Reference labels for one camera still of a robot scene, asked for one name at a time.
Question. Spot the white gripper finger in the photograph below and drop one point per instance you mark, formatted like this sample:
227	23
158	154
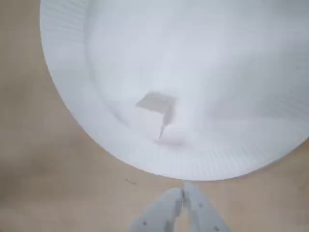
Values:
157	215
202	217

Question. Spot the white paper plate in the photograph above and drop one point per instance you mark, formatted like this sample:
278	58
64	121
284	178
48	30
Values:
193	60

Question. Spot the white cube block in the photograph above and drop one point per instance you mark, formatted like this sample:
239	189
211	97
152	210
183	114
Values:
154	102

